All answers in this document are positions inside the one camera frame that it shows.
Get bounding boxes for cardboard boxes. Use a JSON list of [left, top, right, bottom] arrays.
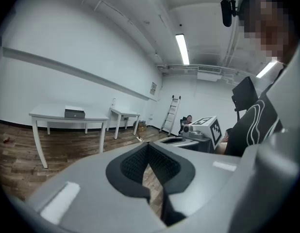
[[133, 120, 148, 133]]

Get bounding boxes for black office chair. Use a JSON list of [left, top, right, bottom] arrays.
[[178, 118, 187, 135]]

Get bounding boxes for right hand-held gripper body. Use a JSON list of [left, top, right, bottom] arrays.
[[180, 116, 223, 153]]

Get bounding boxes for white air conditioner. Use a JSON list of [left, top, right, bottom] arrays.
[[197, 66, 223, 82]]

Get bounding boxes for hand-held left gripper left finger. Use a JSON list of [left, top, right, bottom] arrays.
[[26, 141, 168, 233]]

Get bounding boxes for long ceiling light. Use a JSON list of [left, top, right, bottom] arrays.
[[256, 61, 278, 79], [175, 33, 190, 66]]

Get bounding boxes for person's black printed shirt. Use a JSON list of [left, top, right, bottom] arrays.
[[224, 63, 286, 158]]

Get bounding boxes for black head camera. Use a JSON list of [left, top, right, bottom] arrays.
[[220, 0, 238, 28]]

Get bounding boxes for white wall cable duct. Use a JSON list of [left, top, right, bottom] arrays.
[[3, 47, 157, 102]]

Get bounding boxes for person's head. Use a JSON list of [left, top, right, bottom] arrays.
[[238, 0, 299, 64]]

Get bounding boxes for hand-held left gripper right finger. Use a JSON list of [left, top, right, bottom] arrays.
[[148, 141, 242, 227]]

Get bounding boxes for cream rectangular tray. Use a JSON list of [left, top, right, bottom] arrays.
[[64, 105, 86, 119]]

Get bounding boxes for aluminium ladder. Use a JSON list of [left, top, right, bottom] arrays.
[[159, 95, 182, 136]]

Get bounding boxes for white table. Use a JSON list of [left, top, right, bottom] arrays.
[[29, 104, 110, 169], [106, 107, 141, 140]]

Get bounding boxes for black monitor on stand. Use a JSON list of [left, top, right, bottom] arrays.
[[232, 76, 259, 122]]

